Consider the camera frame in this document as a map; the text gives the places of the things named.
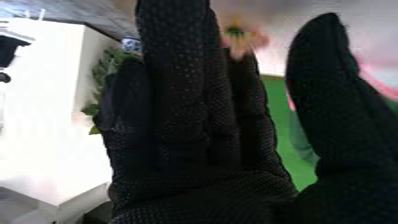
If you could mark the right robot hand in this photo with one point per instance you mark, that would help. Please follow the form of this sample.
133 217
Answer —
197 140

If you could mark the pink flower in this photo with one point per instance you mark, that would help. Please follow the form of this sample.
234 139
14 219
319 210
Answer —
243 38

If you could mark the green plant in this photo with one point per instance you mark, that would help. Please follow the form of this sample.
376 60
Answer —
108 71

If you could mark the white cabinet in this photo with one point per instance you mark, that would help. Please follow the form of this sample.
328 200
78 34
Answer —
51 116

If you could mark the blue and white vase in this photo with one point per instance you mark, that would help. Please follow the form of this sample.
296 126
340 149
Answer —
133 44

